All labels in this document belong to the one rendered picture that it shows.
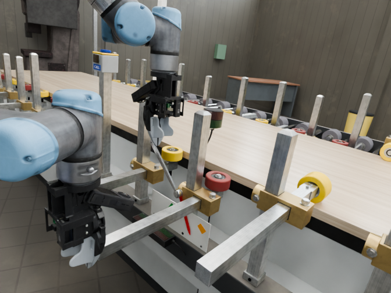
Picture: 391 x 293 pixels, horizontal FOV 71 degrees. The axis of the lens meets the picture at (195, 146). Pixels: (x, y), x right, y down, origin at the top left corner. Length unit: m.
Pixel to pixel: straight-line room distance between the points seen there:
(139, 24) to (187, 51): 7.70
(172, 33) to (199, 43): 7.67
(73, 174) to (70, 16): 6.07
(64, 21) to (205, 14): 3.84
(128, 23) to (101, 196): 0.32
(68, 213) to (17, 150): 0.20
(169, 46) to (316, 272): 0.79
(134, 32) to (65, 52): 6.22
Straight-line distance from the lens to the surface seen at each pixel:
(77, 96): 0.46
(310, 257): 0.97
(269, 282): 0.85
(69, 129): 0.42
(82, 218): 0.54
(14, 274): 1.93
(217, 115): 0.78
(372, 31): 6.48
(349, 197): 0.97
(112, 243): 0.64
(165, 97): 0.73
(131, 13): 0.56
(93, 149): 0.48
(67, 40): 6.76
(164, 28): 0.72
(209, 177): 0.84
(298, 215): 0.66
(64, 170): 0.50
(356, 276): 0.95
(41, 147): 0.38
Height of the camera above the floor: 1.26
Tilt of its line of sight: 19 degrees down
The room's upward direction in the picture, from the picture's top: 7 degrees clockwise
